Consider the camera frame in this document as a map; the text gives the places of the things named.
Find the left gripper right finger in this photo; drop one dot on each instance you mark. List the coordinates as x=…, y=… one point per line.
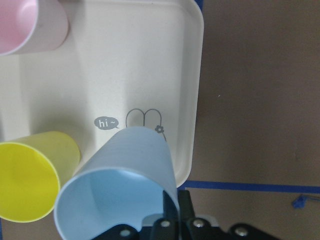
x=186, y=209

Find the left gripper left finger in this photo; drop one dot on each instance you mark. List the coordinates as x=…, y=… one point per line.
x=170, y=210

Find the light blue cup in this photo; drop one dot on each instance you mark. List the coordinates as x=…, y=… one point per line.
x=122, y=183

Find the yellow plastic cup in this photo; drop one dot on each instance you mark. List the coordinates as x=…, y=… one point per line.
x=33, y=170

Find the pink plastic cup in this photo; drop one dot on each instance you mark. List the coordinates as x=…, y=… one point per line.
x=31, y=26

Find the cream plastic tray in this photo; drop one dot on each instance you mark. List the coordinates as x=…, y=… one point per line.
x=124, y=63

